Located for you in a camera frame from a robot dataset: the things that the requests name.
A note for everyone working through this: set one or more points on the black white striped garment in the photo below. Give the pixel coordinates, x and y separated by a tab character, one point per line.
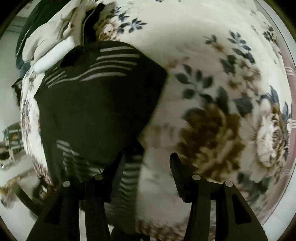
94	105

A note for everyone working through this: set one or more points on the dark green folded quilt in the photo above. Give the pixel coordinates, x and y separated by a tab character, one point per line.
41	13

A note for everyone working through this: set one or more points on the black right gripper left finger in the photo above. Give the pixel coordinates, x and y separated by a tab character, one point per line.
59	219

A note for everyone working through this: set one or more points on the floral bed sheet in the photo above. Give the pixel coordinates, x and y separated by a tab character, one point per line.
225	109

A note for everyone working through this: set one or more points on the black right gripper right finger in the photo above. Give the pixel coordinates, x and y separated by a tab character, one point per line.
235	220

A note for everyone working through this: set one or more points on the cream white garment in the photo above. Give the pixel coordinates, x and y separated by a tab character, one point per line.
65	24

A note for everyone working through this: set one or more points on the green white rack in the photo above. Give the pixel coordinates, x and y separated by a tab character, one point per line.
11	145

